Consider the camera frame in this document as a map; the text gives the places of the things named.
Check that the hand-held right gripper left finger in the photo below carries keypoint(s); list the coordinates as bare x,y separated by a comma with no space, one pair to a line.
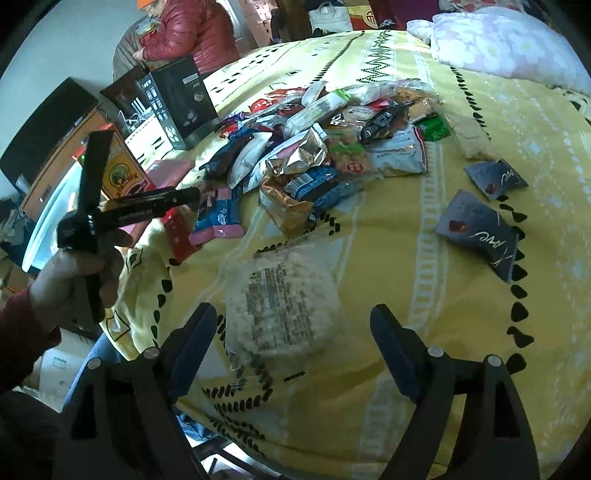
194,350

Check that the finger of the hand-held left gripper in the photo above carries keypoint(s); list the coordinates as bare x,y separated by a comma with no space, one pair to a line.
94,161
157,203

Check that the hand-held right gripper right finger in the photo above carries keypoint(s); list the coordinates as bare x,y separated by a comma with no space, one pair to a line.
397,355

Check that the clear bag of white puffs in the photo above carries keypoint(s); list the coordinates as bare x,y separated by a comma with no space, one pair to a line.
281,304

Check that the pile of snack packets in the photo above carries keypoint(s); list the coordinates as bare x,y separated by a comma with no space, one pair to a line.
314,152

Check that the person's left forearm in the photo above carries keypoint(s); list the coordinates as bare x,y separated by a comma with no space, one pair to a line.
18,341

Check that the person's left hand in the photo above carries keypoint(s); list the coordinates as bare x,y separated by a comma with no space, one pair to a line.
60,281

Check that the red gift box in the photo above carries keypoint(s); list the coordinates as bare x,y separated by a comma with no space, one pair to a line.
122,161

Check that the wooden cabinet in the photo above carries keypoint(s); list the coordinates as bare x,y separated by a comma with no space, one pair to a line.
55,166

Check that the yellow patterned blanket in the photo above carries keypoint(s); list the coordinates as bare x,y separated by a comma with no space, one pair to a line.
415,295

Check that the black monitor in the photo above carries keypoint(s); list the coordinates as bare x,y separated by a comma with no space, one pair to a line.
41,124

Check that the dark brown box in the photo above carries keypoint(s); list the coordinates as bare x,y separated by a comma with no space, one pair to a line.
122,94

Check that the black printed box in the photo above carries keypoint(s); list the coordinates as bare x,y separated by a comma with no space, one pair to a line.
184,101

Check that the white cardboard box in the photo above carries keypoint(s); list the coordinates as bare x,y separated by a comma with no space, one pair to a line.
57,369

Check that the green snack packet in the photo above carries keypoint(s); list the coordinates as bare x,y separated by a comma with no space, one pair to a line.
431,128

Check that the small clear snack packet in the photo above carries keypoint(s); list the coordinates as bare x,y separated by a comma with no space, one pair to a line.
471,136

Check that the red and gold box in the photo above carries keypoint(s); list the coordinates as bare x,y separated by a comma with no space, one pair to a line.
364,18

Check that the dark red cloth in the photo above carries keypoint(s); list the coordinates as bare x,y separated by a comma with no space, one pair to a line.
406,10

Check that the white pillow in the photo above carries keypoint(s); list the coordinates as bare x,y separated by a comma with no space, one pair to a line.
498,41

